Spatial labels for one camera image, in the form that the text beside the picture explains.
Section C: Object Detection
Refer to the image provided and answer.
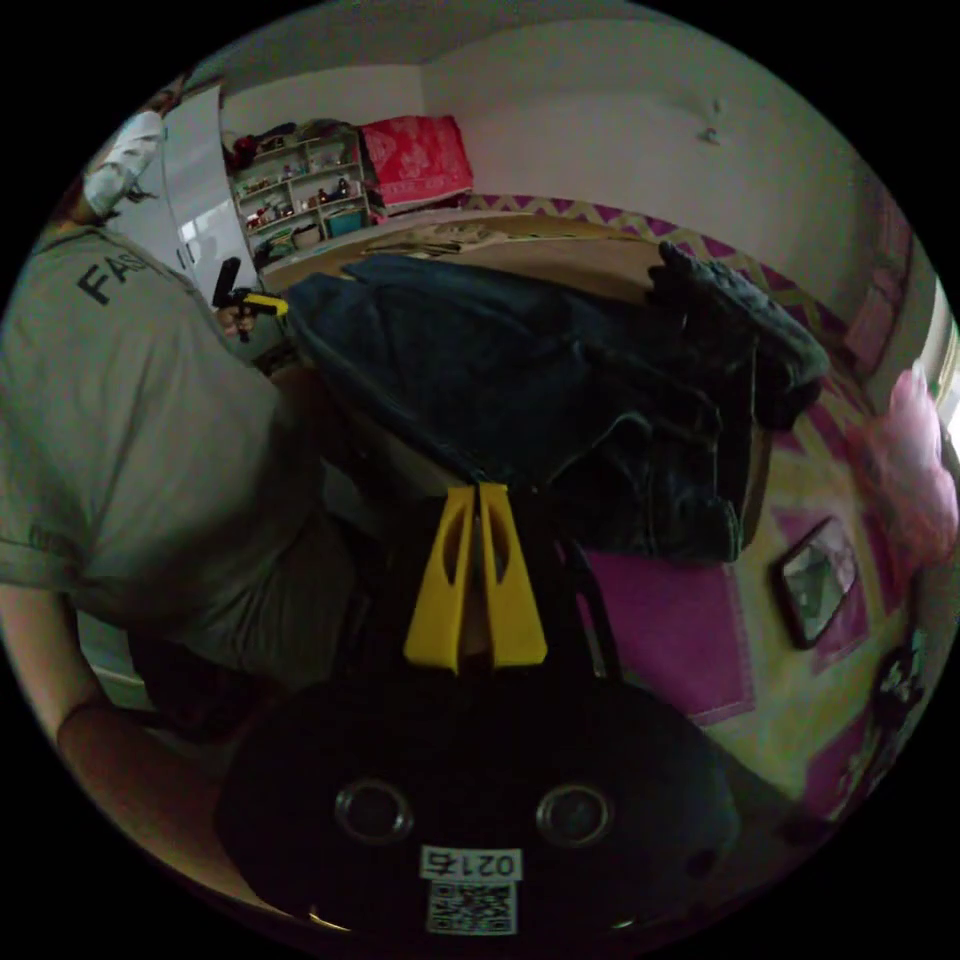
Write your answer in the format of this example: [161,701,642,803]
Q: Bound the blue jeans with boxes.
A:
[287,253,774,565]

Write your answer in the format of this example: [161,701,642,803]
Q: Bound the person's right forearm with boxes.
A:
[56,697,316,928]

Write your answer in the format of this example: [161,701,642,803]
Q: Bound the window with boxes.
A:
[933,318,960,460]

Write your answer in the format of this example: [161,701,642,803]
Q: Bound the pink fluffy pillow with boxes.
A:
[851,362,960,580]

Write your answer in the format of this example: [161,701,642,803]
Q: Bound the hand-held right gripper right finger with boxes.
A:
[479,482,548,669]

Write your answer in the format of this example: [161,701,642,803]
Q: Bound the red patterned blanket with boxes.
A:
[358,114,476,217]

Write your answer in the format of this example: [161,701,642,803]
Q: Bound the small framed mirror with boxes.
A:
[772,515,862,652]

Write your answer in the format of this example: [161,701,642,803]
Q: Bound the dark grey garment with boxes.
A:
[646,239,832,433]

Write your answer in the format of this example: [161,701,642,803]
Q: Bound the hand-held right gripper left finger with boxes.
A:
[403,485,476,674]

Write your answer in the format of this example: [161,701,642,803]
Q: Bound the white cupboard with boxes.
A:
[160,82,255,292]

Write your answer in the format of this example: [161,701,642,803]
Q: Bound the white shelf with toys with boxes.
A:
[223,119,380,273]

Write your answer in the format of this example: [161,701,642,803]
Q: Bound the person's body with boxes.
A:
[0,71,391,745]

